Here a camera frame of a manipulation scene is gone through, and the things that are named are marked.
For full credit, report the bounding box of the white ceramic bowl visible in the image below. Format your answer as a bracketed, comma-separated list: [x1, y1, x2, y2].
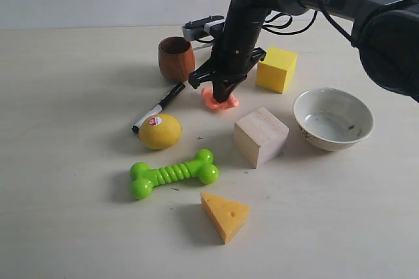
[292, 88, 374, 151]

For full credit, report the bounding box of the yellow lemon with sticker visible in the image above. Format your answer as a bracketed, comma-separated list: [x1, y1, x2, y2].
[137, 113, 183, 150]

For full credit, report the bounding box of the green toy bone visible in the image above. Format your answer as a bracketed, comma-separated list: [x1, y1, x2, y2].
[130, 149, 219, 200]

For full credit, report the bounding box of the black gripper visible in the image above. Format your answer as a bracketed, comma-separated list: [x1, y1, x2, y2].
[188, 3, 266, 103]

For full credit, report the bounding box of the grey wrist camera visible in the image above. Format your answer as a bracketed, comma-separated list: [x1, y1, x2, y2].
[181, 15, 225, 42]

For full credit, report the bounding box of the black white marker pen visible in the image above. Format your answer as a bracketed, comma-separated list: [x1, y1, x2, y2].
[131, 82, 185, 134]

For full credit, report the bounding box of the orange putty blob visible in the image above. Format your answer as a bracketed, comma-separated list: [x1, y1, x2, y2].
[201, 87, 240, 111]

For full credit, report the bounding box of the brown wooden cup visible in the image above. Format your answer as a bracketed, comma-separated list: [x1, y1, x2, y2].
[158, 37, 196, 83]

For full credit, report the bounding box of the black cable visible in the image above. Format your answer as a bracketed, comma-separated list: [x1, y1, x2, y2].
[261, 0, 361, 49]

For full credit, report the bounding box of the yellow toy cheese wedge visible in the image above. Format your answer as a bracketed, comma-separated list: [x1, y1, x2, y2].
[200, 192, 250, 244]

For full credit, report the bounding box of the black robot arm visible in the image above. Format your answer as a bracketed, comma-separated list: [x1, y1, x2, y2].
[183, 0, 418, 103]

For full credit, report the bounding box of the yellow foam cube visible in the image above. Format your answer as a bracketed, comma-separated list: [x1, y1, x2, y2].
[256, 47, 298, 94]

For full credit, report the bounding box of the light wooden cube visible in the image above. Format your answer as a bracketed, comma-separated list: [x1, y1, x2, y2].
[233, 107, 289, 168]

